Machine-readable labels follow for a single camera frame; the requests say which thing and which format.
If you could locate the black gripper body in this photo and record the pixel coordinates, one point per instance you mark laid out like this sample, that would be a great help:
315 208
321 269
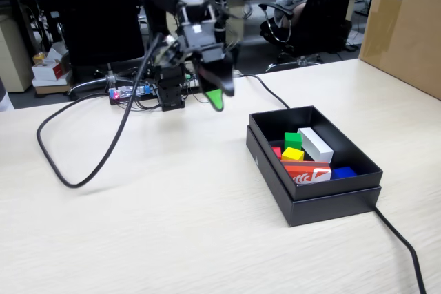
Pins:
213 53

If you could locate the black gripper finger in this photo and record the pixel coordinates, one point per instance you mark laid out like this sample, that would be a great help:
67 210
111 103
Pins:
213 96
225 77

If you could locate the red cube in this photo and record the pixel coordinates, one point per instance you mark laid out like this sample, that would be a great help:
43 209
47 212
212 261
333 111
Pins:
276 153

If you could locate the green cube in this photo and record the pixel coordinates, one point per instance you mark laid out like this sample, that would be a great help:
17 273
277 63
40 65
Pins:
293 140

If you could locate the yellow cube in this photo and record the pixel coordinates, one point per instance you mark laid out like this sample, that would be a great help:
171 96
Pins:
293 154

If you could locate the white rectangular box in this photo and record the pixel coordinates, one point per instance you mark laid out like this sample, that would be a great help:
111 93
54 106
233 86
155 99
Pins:
315 146

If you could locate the orange red patterned box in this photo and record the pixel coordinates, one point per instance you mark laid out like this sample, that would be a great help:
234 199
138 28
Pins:
306 173

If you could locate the black cardboard box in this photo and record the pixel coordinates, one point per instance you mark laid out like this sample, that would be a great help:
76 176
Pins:
348 159

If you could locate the black open box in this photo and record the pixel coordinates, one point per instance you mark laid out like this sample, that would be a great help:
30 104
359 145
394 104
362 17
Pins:
327 209

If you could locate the large brown cardboard box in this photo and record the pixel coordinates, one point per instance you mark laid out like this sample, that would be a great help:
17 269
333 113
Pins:
403 32

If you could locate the controller board with LEDs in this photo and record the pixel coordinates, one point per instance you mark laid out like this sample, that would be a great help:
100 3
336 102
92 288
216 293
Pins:
122 93

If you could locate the black office chair with armrests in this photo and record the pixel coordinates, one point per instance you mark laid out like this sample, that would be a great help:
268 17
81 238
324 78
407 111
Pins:
327 15

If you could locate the black mesh office chair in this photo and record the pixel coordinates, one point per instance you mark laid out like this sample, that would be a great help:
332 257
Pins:
100 15

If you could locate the blue cube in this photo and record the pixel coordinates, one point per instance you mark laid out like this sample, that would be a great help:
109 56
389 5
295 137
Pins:
342 173

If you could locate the white and red carton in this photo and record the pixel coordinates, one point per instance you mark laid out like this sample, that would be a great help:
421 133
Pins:
50 71

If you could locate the beige drawer cabinet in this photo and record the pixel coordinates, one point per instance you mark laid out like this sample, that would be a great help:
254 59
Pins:
13 56

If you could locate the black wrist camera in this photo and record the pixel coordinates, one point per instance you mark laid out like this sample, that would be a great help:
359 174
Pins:
170 53

